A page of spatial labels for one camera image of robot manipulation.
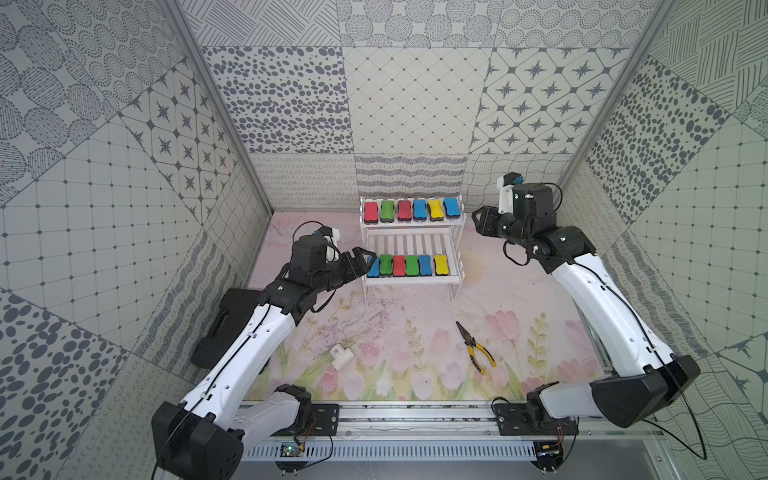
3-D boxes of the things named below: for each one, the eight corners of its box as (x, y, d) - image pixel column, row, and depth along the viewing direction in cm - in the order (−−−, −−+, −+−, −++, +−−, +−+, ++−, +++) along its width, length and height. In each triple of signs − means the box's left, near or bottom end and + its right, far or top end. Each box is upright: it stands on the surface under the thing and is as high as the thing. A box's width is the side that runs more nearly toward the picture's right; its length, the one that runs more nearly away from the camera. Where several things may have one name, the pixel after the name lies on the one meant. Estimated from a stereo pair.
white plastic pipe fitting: (338, 372, 84) (336, 368, 81) (327, 357, 86) (324, 352, 83) (354, 357, 86) (353, 353, 83) (343, 343, 89) (341, 339, 86)
